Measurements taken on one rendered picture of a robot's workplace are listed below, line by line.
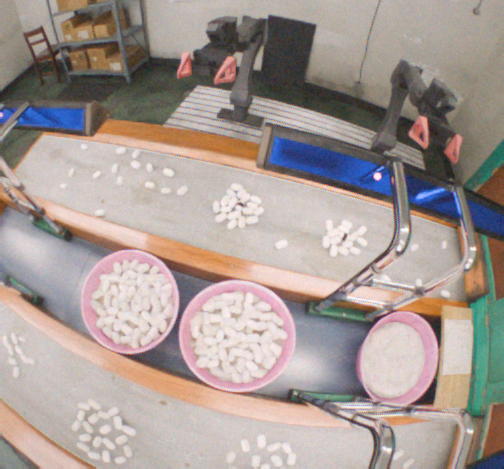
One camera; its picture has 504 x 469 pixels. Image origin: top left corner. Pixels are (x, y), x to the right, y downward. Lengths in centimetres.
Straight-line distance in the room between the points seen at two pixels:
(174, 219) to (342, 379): 65
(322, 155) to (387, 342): 54
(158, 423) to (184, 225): 53
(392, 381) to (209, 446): 49
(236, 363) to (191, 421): 19
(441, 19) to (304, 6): 123
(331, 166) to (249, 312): 39
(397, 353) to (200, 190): 75
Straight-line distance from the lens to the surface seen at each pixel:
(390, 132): 107
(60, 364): 78
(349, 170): 45
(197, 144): 90
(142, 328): 67
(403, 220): 38
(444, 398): 86
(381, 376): 76
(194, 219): 74
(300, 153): 43
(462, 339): 91
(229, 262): 65
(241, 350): 64
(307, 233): 75
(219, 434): 67
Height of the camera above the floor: 138
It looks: 59 degrees down
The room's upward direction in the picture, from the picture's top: 9 degrees clockwise
